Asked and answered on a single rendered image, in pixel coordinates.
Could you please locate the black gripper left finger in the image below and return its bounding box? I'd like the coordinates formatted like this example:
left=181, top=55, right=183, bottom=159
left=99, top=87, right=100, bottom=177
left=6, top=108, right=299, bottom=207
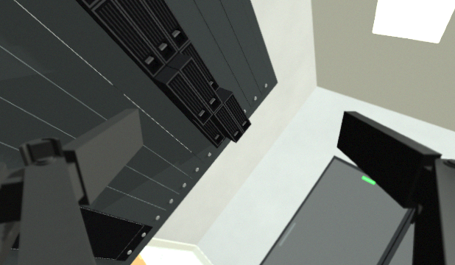
left=0, top=109, right=144, bottom=265

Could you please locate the tan flat board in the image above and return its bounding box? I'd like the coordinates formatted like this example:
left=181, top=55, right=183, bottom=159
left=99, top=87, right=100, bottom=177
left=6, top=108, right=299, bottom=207
left=131, top=255, right=146, bottom=265

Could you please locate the black server rack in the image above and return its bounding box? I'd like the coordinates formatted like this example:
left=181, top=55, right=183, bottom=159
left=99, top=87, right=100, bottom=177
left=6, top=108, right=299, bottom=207
left=0, top=0, right=278, bottom=265

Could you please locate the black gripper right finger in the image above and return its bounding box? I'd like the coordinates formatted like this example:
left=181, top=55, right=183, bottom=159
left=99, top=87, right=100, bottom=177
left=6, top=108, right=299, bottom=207
left=337, top=111, right=455, bottom=265

